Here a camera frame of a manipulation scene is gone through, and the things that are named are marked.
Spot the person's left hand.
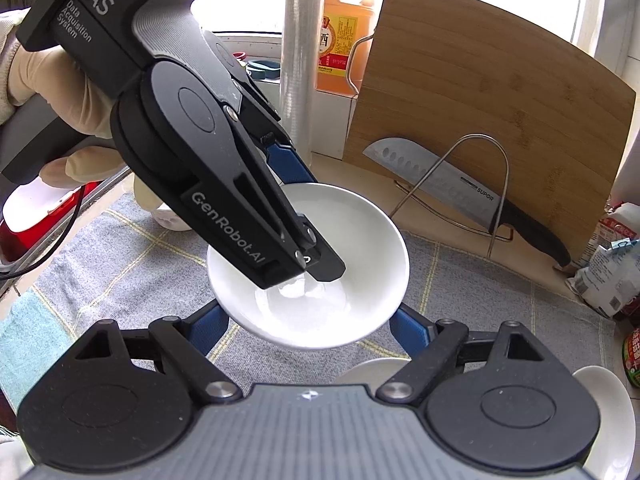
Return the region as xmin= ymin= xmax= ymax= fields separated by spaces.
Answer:
xmin=7 ymin=50 xmax=129 ymax=191

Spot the black handled kitchen knife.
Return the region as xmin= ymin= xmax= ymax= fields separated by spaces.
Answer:
xmin=362 ymin=137 xmax=572 ymax=268

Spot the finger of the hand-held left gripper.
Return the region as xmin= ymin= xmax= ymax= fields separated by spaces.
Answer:
xmin=202 ymin=30 xmax=318 ymax=187
xmin=165 ymin=105 xmax=347 ymax=289

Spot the metal wire rack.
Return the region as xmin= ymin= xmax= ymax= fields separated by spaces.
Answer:
xmin=390 ymin=134 xmax=513 ymax=264

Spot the red plastic basin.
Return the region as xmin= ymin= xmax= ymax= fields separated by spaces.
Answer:
xmin=0 ymin=180 xmax=101 ymax=266

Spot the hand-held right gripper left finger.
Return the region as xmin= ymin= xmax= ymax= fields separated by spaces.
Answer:
xmin=75 ymin=300 xmax=244 ymax=407

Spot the person's left forearm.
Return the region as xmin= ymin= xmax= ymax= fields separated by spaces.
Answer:
xmin=0 ymin=10 xmax=26 ymax=126

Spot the white blue printed bag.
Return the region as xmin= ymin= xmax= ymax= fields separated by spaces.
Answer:
xmin=565 ymin=240 xmax=640 ymax=318

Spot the blue grey checked towel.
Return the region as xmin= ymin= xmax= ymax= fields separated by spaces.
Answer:
xmin=0 ymin=192 xmax=631 ymax=411

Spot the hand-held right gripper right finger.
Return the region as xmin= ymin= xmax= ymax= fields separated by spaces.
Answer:
xmin=375 ymin=305 xmax=543 ymax=405

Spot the white floral bowl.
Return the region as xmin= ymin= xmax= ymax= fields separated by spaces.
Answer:
xmin=132 ymin=175 xmax=198 ymax=233
xmin=340 ymin=357 xmax=416 ymax=393
xmin=206 ymin=183 xmax=411 ymax=351

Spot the tall plastic wrap roll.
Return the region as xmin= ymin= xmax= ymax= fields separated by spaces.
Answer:
xmin=279 ymin=0 xmax=327 ymax=171

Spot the white strainer basket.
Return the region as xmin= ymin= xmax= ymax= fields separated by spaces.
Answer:
xmin=2 ymin=175 xmax=86 ymax=233

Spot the orange cooking oil jug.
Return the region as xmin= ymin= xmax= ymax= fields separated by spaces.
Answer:
xmin=315 ymin=0 xmax=377 ymax=97

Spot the black cable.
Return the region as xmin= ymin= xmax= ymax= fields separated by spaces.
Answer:
xmin=0 ymin=187 xmax=83 ymax=281

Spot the white floral plate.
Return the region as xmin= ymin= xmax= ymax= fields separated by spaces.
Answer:
xmin=570 ymin=365 xmax=637 ymax=480

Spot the green lidded sauce jar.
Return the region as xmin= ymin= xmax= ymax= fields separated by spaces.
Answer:
xmin=622 ymin=327 xmax=640 ymax=387

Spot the white red printed bag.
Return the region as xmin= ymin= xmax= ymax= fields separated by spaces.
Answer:
xmin=590 ymin=202 xmax=640 ymax=248

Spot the bamboo cutting board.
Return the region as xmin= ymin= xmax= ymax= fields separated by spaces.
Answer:
xmin=342 ymin=0 xmax=637 ymax=268

